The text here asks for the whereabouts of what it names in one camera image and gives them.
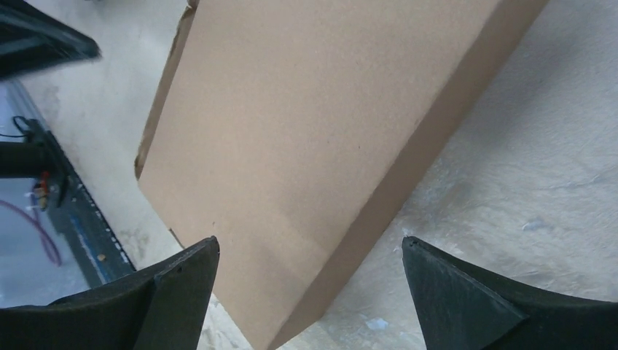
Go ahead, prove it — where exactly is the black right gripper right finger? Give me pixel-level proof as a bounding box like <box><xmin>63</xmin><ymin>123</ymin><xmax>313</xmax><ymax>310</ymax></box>
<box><xmin>402</xmin><ymin>236</ymin><xmax>617</xmax><ymax>349</ymax></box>

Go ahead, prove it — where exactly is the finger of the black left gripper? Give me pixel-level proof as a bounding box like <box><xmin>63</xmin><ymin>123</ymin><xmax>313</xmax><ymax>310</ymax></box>
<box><xmin>1</xmin><ymin>0</ymin><xmax>101</xmax><ymax>80</ymax></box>

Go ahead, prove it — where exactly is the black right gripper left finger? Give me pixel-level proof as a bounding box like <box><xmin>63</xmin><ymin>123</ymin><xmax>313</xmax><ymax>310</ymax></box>
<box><xmin>1</xmin><ymin>236</ymin><xmax>219</xmax><ymax>349</ymax></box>

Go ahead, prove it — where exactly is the brown cardboard box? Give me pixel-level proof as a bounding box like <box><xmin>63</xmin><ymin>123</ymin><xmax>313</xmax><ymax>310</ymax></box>
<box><xmin>135</xmin><ymin>1</ymin><xmax>545</xmax><ymax>349</ymax></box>

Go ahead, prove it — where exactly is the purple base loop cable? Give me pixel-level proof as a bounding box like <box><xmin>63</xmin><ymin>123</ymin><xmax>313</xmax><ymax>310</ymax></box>
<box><xmin>0</xmin><ymin>198</ymin><xmax>63</xmax><ymax>268</ymax></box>

